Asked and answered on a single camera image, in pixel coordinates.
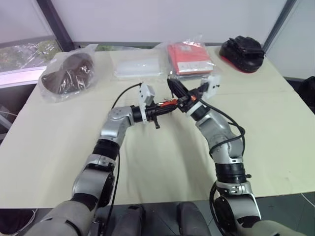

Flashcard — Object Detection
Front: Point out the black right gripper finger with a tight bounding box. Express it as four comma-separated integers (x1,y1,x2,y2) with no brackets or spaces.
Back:
166,78,190,97
170,86,185,101

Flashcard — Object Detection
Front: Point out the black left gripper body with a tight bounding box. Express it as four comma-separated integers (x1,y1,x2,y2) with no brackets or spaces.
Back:
144,103,162,130

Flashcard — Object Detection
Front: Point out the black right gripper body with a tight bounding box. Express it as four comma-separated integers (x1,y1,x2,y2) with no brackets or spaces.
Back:
178,88,203,114

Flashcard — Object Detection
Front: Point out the red black hex key holder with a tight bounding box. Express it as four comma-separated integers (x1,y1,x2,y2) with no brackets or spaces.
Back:
158,98,179,109

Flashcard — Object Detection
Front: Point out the plastic bag with red packets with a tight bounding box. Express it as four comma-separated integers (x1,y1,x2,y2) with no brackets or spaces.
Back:
157,34,219,81

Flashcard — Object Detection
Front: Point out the clear bag with white item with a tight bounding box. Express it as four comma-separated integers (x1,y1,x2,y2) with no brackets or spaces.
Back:
109,50,165,80

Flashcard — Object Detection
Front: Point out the black and red bag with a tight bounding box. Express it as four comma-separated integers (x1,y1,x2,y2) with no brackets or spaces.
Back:
219,35,266,74

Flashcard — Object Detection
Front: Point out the plastic bag with brown item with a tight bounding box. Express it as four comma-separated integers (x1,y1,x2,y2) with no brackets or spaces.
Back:
38,43,99,104

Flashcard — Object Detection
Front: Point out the black object beside table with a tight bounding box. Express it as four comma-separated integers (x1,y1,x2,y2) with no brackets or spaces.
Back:
296,76,315,109

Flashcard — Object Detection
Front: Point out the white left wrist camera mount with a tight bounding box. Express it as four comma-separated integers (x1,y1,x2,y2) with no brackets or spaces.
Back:
137,83,156,123

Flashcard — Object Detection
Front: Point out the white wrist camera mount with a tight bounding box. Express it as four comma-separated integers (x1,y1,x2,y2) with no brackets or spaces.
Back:
199,74,221,101
137,83,156,123

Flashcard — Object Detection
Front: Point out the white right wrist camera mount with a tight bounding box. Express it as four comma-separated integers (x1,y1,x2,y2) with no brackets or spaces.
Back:
199,74,221,101

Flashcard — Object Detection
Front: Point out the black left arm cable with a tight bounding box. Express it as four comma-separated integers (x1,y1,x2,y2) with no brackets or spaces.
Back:
106,83,142,236

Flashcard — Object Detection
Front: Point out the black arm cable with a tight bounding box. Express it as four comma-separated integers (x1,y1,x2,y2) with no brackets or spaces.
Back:
200,99,247,236
106,83,142,236

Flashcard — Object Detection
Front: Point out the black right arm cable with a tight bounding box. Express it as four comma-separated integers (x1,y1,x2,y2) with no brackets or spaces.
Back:
200,99,247,236

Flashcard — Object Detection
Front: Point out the grey wall frame post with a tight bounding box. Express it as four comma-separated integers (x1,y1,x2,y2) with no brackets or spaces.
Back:
262,0,298,50

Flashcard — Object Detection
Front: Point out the dark window frame post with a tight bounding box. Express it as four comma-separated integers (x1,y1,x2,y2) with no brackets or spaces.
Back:
37,0,75,52

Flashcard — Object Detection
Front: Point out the thin white cable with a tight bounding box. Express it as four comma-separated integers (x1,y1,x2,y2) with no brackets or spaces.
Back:
9,208,38,234

